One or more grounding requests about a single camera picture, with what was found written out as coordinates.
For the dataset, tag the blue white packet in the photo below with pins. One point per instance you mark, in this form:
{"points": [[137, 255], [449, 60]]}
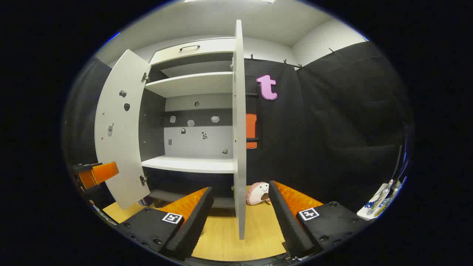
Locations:
{"points": [[370, 204]]}

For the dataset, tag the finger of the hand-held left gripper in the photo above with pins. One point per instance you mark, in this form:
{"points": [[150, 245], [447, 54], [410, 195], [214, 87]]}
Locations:
{"points": [[105, 173]]}

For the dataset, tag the pink plush toy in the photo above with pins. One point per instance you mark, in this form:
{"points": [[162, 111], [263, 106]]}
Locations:
{"points": [[257, 194]]}

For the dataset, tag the white tray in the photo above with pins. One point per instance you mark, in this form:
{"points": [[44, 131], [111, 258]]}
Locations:
{"points": [[364, 213]]}

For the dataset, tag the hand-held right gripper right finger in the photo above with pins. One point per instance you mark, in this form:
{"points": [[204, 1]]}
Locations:
{"points": [[286, 221]]}

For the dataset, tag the white squeeze bottle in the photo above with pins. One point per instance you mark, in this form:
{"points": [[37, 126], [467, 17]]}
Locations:
{"points": [[397, 186], [380, 197]]}

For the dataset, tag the white cabinet flap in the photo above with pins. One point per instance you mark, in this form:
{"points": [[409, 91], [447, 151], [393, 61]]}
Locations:
{"points": [[192, 53]]}

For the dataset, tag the white open-front cabinet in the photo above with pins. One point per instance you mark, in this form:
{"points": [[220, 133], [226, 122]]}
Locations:
{"points": [[199, 144]]}

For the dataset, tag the white cabinet shelf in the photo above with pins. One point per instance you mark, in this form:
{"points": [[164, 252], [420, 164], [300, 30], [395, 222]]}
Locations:
{"points": [[188, 164], [192, 83]]}

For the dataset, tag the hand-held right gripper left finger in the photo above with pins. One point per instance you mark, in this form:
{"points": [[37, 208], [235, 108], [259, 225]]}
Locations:
{"points": [[192, 229]]}

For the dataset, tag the small purple object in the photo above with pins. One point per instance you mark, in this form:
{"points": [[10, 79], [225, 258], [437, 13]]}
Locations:
{"points": [[145, 202]]}

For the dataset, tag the black backdrop cloth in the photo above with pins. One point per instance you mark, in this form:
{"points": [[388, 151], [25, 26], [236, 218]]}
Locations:
{"points": [[332, 129]]}

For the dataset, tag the white cabinet door round stickers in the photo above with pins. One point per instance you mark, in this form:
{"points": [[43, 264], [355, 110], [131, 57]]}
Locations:
{"points": [[239, 129]]}

